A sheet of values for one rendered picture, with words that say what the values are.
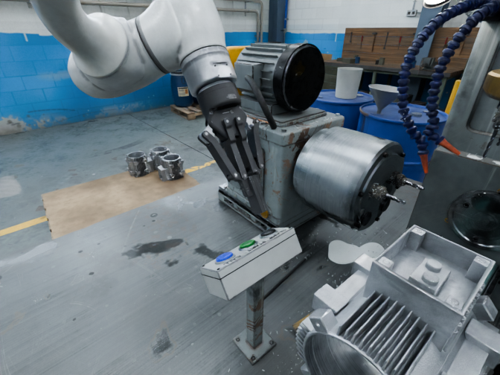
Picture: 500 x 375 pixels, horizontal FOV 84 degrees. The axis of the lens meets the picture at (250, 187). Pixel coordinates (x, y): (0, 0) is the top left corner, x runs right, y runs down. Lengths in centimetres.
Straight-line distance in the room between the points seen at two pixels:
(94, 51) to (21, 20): 505
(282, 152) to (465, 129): 47
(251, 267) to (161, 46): 40
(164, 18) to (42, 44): 508
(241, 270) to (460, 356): 29
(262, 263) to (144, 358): 36
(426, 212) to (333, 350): 50
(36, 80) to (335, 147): 521
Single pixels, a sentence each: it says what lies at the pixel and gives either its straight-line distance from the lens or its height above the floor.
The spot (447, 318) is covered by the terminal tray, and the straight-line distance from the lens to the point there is 39.
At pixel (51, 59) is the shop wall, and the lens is 561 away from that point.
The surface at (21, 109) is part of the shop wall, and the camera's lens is 564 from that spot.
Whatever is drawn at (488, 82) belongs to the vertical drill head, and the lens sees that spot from 66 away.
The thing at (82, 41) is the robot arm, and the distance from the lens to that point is 51.
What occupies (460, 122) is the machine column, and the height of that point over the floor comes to 119.
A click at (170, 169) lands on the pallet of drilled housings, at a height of 27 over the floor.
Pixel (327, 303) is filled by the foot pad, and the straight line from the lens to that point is 42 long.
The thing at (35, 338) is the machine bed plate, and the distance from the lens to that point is 85.
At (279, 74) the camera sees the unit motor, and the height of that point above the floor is 129.
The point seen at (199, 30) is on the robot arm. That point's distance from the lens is 52.
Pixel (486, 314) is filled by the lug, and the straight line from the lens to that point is 50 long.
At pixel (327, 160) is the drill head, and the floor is 112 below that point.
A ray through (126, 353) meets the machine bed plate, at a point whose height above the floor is 80.
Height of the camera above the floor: 140
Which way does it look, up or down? 30 degrees down
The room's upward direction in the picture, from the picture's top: straight up
